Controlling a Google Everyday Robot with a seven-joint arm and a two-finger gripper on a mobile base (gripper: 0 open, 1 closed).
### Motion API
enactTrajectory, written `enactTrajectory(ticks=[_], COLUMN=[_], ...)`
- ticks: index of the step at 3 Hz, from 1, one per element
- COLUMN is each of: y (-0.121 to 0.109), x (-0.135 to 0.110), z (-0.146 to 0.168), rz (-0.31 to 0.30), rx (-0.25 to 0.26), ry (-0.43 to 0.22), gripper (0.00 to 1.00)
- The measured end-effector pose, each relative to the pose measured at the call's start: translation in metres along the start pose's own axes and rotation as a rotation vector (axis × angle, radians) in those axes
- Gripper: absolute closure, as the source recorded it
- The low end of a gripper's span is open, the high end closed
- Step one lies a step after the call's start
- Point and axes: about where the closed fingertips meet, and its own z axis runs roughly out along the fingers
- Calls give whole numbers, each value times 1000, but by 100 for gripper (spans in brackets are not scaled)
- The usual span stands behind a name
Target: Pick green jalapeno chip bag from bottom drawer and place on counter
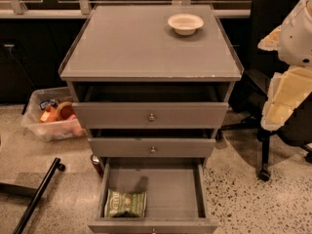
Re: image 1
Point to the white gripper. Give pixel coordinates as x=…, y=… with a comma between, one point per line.
x=297, y=41

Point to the green jalapeno chip bag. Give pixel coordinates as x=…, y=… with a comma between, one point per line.
x=121, y=204

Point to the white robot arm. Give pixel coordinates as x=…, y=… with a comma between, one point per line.
x=293, y=42

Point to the grey drawer cabinet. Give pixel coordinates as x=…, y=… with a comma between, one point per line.
x=135, y=44

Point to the grey bottom drawer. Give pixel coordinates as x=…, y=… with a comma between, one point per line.
x=175, y=197

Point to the grey drawer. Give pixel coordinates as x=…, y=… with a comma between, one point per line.
x=181, y=143
x=175, y=197
x=150, y=106

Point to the grey top drawer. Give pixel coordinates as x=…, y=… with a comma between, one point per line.
x=150, y=106

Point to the grey middle drawer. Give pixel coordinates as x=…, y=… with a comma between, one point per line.
x=181, y=143

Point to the black office chair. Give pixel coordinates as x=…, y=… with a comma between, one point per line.
x=251, y=92

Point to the white paper bowl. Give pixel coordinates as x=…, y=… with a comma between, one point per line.
x=185, y=24

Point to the cabinet caster wheel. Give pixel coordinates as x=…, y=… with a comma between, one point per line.
x=96, y=163

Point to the orange cup in bin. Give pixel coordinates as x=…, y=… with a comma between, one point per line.
x=65, y=110

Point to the clear plastic storage bin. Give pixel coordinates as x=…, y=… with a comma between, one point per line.
x=41, y=118

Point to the black metal stand leg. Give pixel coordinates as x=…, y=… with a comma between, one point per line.
x=35, y=194

